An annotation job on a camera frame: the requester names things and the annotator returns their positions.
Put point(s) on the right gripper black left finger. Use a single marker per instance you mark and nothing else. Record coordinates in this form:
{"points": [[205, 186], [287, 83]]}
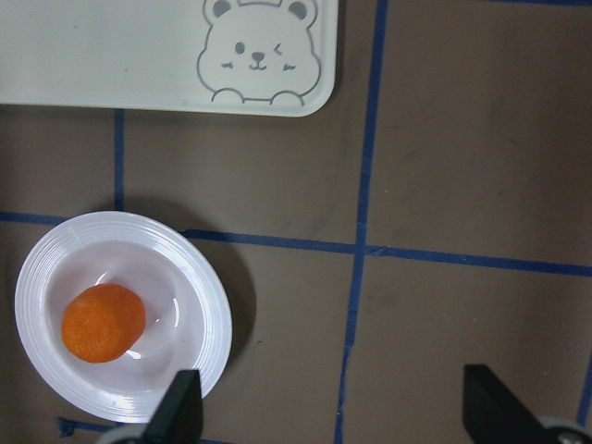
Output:
{"points": [[179, 417]]}

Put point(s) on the cream bear tray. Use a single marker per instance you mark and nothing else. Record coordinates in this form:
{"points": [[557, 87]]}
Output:
{"points": [[263, 58]]}

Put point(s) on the white ribbed plate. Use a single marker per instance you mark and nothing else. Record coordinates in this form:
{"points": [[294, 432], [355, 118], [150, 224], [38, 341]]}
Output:
{"points": [[188, 320]]}

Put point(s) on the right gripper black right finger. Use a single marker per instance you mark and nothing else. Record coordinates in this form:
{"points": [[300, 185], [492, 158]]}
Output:
{"points": [[492, 414]]}

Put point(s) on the orange fruit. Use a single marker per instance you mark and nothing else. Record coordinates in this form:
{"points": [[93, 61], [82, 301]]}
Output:
{"points": [[102, 323]]}

